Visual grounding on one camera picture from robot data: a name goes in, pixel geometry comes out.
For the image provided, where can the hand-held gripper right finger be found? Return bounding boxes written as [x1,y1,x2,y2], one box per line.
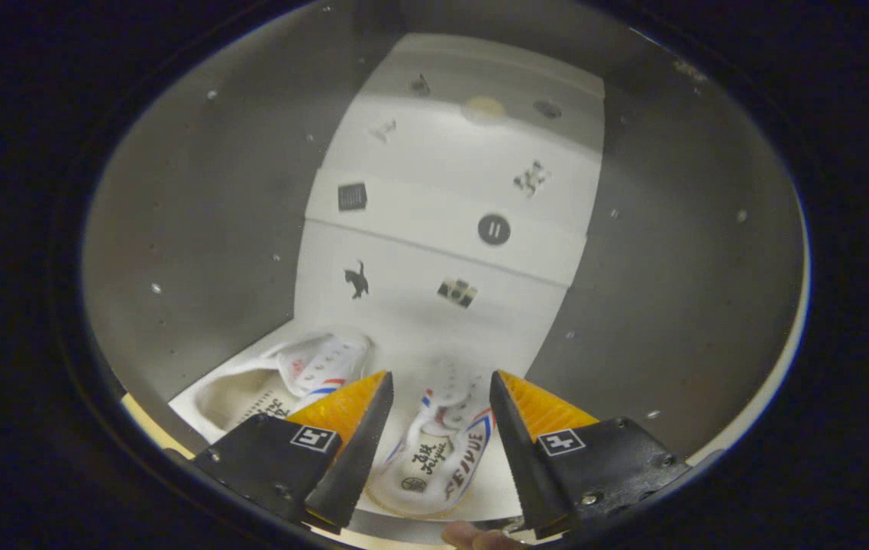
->
[489,370,691,539]

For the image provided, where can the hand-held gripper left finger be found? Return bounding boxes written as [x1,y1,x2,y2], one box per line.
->
[194,370,395,535]

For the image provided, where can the white striped shoe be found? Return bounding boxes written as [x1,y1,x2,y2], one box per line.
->
[366,359,496,519]
[194,328,373,444]

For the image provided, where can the grey shoe cabinet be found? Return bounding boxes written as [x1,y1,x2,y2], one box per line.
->
[82,0,811,547]

